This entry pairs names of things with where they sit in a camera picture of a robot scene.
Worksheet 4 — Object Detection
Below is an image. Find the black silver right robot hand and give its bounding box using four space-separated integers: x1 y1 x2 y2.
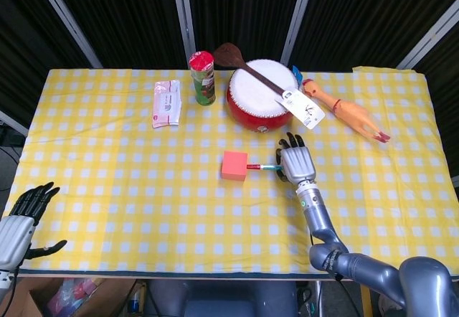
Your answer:
275 132 317 184

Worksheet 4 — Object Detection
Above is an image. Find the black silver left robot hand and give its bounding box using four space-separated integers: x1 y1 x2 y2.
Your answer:
0 181 68 270

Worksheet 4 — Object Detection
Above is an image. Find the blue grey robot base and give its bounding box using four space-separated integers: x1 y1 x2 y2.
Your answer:
146 280 298 317

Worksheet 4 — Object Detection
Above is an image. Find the yellow white checkered tablecloth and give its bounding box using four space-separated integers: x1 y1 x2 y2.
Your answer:
3 65 459 275

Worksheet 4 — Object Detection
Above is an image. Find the white paper hang tag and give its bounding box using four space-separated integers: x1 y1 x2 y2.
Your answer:
275 87 326 131

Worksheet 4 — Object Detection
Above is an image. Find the orange cube block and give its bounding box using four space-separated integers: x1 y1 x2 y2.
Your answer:
220 151 249 181

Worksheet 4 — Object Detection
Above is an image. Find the brown cardboard box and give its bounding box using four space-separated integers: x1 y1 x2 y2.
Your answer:
14 277 140 317

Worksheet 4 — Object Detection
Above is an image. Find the yellow rubber chicken toy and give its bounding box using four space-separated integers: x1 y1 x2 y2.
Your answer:
300 78 392 144

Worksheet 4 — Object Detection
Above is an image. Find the red drum white skin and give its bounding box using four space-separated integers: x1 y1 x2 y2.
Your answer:
225 59 299 134

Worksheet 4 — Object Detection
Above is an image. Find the bag of colourful items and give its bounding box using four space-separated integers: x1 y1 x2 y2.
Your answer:
46 278 105 315

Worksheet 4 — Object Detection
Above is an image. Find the green chips can red lid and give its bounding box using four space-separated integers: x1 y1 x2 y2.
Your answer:
189 51 217 107

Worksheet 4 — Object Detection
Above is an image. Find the brown wooden spoon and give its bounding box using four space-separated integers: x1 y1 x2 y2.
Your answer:
213 42 299 98

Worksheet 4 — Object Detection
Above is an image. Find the pink white wet wipes pack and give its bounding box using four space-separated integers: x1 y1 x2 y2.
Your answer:
151 79 183 129

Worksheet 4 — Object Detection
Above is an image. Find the black pleated curtain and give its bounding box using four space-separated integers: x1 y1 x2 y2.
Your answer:
0 0 459 124

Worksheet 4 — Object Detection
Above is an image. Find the silver metal frame post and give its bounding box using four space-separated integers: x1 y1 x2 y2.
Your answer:
30 0 104 70
397 7 459 70
170 0 197 70
280 0 318 66

